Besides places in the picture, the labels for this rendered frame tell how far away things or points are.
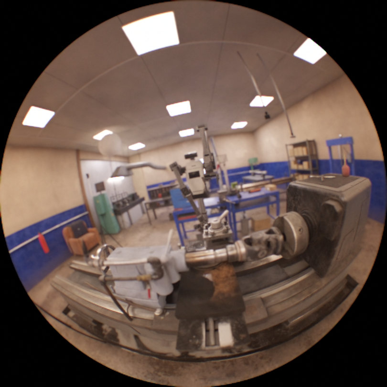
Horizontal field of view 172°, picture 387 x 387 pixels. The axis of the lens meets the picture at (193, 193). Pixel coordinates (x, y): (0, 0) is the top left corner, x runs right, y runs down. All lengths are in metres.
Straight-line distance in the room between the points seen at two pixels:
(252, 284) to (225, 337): 0.47
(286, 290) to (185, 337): 0.56
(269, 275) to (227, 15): 2.70
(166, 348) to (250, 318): 0.72
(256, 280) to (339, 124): 4.11
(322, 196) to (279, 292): 0.54
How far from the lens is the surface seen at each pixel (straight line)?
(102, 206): 4.76
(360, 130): 4.08
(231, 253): 0.63
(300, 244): 0.70
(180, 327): 0.70
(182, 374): 1.56
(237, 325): 0.67
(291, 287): 0.85
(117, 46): 2.20
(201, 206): 1.67
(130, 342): 1.34
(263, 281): 1.00
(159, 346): 1.22
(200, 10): 2.06
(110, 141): 4.10
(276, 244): 0.70
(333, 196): 0.72
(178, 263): 0.63
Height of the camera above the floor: 1.51
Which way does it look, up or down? 10 degrees down
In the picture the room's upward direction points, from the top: 11 degrees counter-clockwise
